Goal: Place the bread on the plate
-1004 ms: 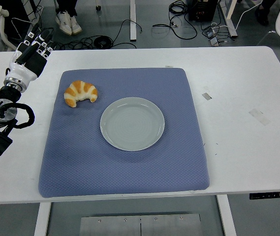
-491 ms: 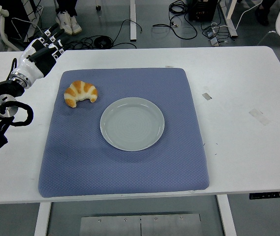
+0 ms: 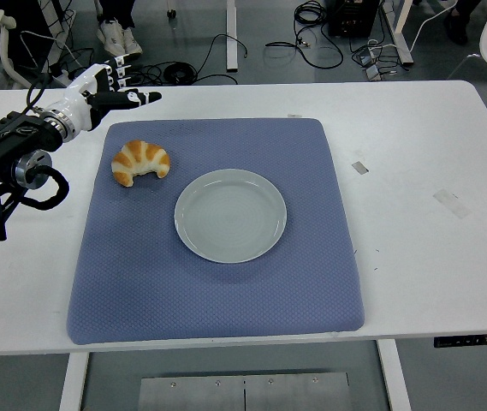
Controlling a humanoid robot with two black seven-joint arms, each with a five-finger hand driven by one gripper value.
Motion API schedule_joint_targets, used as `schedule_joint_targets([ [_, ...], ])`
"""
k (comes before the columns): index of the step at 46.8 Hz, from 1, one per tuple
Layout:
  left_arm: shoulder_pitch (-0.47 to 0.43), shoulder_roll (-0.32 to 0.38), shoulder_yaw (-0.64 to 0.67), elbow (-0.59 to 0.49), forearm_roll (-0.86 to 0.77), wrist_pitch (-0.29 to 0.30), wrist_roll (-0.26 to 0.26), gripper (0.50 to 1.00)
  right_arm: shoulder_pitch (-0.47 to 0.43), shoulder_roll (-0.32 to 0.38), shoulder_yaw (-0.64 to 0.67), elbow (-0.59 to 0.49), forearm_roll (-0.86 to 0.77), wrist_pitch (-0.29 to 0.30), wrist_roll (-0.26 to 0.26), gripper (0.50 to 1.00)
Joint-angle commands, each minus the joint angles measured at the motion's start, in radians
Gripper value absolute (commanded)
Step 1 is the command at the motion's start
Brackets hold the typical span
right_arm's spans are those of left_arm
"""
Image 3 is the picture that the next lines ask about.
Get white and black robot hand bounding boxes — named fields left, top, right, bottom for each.
left=53, top=54, right=163, bottom=136

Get golden croissant bread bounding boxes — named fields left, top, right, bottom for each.
left=110, top=140, right=171, bottom=188

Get round grey plate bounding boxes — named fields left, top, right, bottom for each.
left=174, top=169, right=288, bottom=265

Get person's white shoe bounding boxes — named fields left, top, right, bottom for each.
left=96, top=19, right=127, bottom=57
left=122, top=27, right=144, bottom=57

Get white office chair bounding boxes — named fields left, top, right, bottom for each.
left=0, top=10, right=39, bottom=90

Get person's legs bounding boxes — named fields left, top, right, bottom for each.
left=97, top=0, right=136, bottom=27

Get blue quilted mat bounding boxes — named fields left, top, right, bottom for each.
left=66, top=118, right=365, bottom=346

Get white table leg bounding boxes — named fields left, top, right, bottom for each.
left=58, top=353, right=90, bottom=411
left=376, top=340, right=412, bottom=411

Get black equipment box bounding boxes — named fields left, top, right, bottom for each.
left=327, top=0, right=380, bottom=38

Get person's black shoe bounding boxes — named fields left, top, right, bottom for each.
left=444, top=15, right=469, bottom=46

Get large clear tape piece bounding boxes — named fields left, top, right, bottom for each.
left=432, top=188, right=472, bottom=220

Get black table control panel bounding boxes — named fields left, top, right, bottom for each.
left=433, top=332, right=487, bottom=348

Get coiled black cable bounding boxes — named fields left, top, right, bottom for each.
left=129, top=61, right=240, bottom=86

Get arched black cable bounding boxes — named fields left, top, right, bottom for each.
left=199, top=33, right=251, bottom=82

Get white desk frame foot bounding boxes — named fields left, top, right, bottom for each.
left=225, top=0, right=239, bottom=72
left=382, top=0, right=415, bottom=66

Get looped black cable bundle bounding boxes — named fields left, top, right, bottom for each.
left=264, top=0, right=345, bottom=69

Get white cable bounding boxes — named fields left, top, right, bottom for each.
left=409, top=0, right=458, bottom=51

